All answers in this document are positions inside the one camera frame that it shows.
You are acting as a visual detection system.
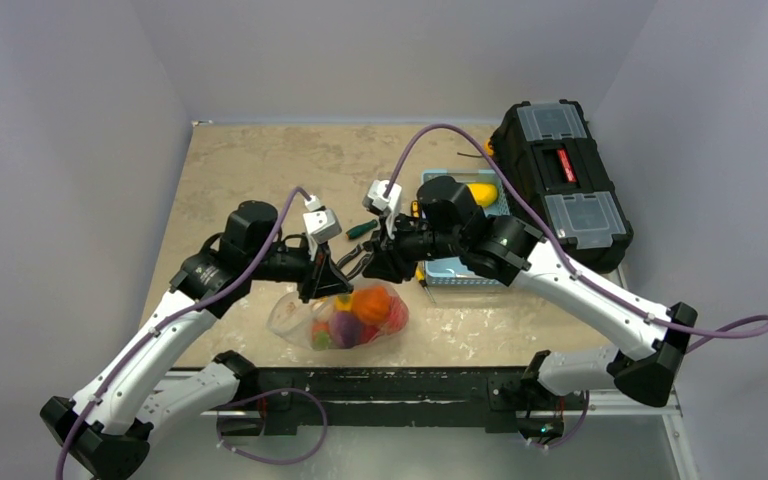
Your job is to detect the clear zip top bag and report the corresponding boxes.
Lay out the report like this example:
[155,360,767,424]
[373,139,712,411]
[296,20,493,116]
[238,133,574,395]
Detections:
[266,279,410,351]

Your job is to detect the orange carrot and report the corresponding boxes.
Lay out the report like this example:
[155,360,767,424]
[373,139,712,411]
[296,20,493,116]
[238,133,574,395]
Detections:
[311,322,333,351]

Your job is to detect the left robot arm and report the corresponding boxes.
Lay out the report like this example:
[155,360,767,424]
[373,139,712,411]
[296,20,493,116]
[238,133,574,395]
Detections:
[40,196,351,479]

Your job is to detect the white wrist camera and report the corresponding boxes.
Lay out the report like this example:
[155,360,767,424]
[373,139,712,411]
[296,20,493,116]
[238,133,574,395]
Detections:
[362,180,403,239]
[302,195,343,244]

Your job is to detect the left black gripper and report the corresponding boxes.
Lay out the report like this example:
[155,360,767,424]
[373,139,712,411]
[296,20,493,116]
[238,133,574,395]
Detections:
[247,232,353,302]

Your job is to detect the black tool box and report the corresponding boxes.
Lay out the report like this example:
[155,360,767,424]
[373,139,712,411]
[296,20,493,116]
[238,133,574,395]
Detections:
[489,99,634,274]

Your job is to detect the yellow black tool behind box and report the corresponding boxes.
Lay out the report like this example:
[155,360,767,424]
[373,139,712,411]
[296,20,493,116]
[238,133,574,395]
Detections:
[457,139,494,158]

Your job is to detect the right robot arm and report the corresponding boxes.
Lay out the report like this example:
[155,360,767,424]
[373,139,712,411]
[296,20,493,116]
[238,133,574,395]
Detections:
[362,176,697,407]

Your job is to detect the purple cable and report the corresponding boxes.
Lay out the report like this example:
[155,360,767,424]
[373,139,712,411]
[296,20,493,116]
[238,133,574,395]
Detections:
[383,123,768,452]
[53,186,330,480]

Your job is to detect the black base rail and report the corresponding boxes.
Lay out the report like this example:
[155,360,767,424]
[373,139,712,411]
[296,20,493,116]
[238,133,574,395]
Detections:
[95,367,680,439]

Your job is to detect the yellow handled screwdriver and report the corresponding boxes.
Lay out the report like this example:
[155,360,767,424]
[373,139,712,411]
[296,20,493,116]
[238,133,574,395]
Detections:
[415,265,437,305]

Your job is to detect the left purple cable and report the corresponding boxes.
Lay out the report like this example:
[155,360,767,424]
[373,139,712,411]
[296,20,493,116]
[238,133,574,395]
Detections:
[53,186,330,480]

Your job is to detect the black handled pliers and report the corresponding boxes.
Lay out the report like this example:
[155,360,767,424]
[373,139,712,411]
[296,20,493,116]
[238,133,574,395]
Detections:
[337,242,371,280]

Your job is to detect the blue plastic basket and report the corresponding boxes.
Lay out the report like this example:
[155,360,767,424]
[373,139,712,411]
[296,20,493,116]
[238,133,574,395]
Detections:
[420,169,510,287]

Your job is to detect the orange small pumpkin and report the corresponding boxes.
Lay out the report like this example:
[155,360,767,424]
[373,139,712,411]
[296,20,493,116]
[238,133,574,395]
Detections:
[351,286,391,326]

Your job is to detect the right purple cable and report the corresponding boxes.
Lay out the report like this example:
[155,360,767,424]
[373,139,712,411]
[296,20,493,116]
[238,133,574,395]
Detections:
[383,123,768,452]

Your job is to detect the yellow mango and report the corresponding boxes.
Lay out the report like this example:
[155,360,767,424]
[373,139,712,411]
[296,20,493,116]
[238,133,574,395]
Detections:
[467,182,499,209]

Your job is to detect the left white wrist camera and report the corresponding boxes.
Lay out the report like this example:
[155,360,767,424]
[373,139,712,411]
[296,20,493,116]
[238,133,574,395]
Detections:
[302,195,343,244]

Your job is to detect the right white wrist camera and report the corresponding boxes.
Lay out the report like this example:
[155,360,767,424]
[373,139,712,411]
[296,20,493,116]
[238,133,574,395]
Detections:
[362,180,403,239]

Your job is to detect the yellow bell pepper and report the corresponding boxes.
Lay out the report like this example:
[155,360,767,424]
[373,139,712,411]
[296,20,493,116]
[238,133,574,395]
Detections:
[334,294,352,312]

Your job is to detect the purple eggplant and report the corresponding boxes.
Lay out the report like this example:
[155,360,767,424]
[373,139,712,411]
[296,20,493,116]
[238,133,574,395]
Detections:
[329,311,365,349]

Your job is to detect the green handled screwdriver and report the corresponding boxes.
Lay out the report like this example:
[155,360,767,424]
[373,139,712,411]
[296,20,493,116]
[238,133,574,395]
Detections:
[345,220,378,240]

